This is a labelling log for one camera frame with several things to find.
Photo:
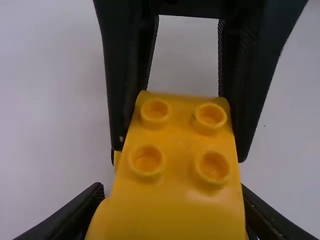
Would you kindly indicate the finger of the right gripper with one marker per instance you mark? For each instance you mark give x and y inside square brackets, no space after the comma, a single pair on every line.
[245,75]
[125,75]

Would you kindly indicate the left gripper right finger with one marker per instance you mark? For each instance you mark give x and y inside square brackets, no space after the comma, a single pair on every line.
[262,220]

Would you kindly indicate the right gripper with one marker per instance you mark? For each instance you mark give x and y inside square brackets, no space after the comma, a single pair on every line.
[190,7]

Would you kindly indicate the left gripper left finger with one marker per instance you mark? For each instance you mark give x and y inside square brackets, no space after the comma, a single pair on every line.
[62,220]

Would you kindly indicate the yellow toy car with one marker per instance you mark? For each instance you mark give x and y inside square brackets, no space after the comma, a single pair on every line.
[175,200]

